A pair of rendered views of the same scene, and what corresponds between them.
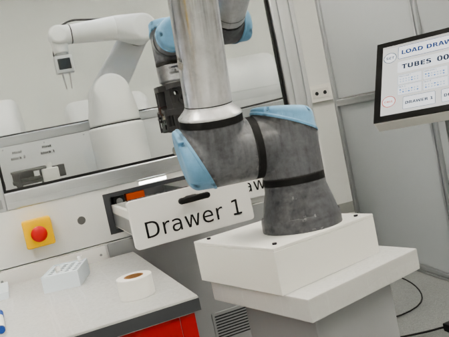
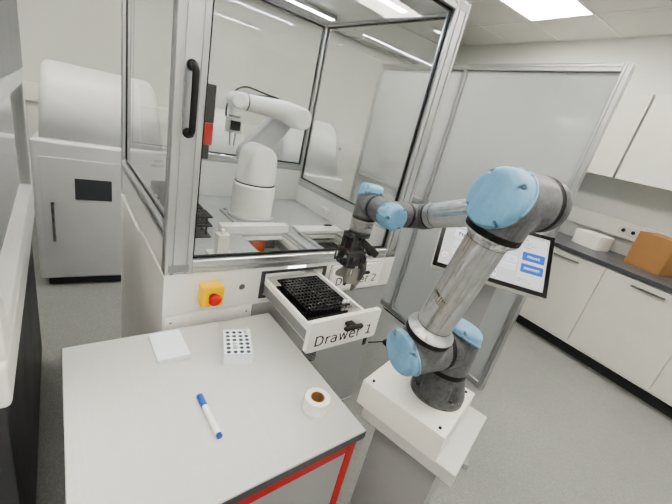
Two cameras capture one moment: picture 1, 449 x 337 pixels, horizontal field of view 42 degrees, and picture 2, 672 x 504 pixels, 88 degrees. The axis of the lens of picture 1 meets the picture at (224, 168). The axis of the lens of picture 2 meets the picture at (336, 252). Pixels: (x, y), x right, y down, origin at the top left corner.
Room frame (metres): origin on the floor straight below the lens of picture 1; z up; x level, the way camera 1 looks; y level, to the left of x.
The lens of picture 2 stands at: (0.46, 0.52, 1.49)
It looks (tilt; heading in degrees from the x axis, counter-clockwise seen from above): 20 degrees down; 339
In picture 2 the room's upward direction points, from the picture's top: 13 degrees clockwise
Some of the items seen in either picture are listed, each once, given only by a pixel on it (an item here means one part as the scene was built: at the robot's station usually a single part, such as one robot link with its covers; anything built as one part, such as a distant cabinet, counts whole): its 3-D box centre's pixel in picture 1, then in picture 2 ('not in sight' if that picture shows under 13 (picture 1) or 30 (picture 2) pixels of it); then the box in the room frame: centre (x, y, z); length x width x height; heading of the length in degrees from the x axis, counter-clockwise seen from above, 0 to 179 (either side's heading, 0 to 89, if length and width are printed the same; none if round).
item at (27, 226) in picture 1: (38, 232); (211, 294); (1.50, 0.51, 0.88); 0.07 x 0.05 x 0.07; 110
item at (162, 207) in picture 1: (192, 210); (344, 328); (1.33, 0.09, 0.87); 0.29 x 0.02 x 0.11; 110
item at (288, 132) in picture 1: (282, 139); (453, 343); (1.09, -0.12, 1.00); 0.13 x 0.12 x 0.14; 101
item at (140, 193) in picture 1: (129, 200); not in sight; (1.99, 0.34, 0.86); 0.11 x 0.04 x 0.06; 110
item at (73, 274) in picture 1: (66, 275); (237, 345); (1.36, 0.42, 0.78); 0.12 x 0.08 x 0.04; 2
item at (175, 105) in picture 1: (176, 107); (353, 248); (1.44, 0.08, 1.11); 0.09 x 0.08 x 0.12; 110
